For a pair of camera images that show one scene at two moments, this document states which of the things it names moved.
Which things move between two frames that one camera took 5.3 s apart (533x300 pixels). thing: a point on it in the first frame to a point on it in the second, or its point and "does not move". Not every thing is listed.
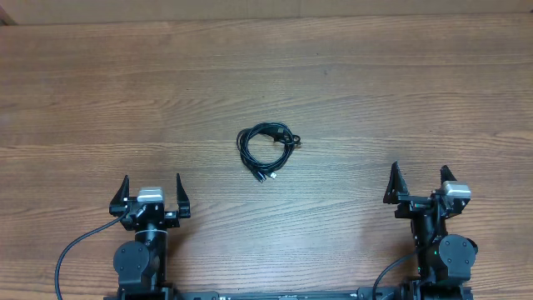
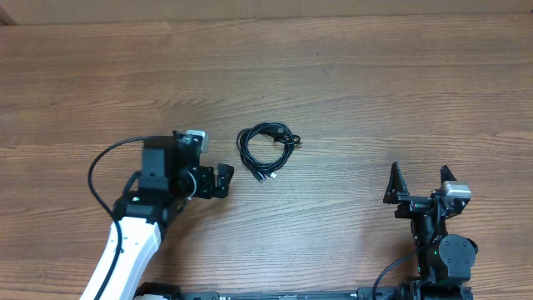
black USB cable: x=281 y=133 does not move
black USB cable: x=281 y=133 does not move
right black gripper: x=412 y=204 does not move
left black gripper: x=171 y=218 to x=207 y=188
